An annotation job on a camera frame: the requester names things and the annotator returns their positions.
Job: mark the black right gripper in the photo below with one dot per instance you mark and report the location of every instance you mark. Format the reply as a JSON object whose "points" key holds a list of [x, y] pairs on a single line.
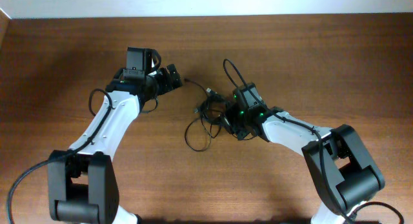
{"points": [[228, 114]]}

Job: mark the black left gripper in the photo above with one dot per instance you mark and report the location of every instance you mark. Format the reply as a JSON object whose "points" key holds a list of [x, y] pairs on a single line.
{"points": [[166, 85]]}

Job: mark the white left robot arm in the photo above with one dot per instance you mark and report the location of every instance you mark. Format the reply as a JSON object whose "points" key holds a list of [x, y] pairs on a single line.
{"points": [[82, 186]]}

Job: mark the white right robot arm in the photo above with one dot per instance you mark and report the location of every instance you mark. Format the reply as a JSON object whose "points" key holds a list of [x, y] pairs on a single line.
{"points": [[342, 169]]}

